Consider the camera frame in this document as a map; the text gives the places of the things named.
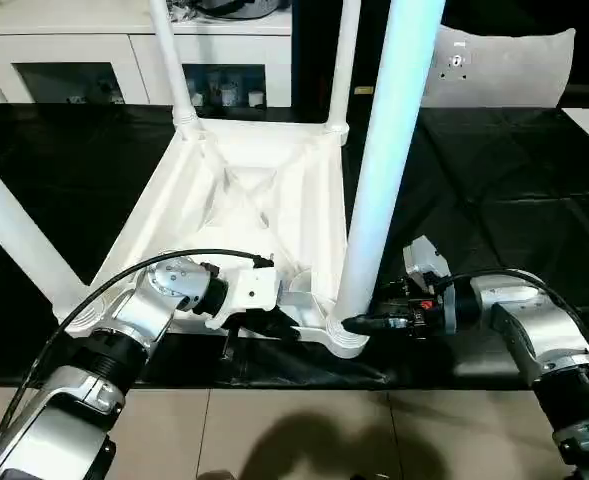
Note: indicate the white plastic table top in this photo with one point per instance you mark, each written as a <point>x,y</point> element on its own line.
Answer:
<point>244,200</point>

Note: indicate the white plastic table leg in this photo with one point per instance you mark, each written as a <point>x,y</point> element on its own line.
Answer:
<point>174,70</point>
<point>24,230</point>
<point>389,130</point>
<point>342,70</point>

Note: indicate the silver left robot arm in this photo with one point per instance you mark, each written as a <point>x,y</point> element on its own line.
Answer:
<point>114,340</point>

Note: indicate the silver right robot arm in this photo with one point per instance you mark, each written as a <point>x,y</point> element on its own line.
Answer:
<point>544,330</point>

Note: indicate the black work mat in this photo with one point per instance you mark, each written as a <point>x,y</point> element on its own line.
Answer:
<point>514,200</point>

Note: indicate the dark robot body part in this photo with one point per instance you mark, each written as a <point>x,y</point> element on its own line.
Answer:
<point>220,475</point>

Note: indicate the small yellow label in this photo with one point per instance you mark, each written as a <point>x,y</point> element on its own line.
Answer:
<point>362,91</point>

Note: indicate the light grey pillow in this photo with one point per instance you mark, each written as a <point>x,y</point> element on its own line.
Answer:
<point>504,68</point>

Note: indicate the grey round helmet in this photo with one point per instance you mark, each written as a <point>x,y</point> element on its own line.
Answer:
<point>239,8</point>

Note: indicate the small clutter pile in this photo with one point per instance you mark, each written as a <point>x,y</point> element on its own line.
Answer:
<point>186,10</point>

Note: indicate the white glass-door cabinet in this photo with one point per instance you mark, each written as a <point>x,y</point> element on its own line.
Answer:
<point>74,50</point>

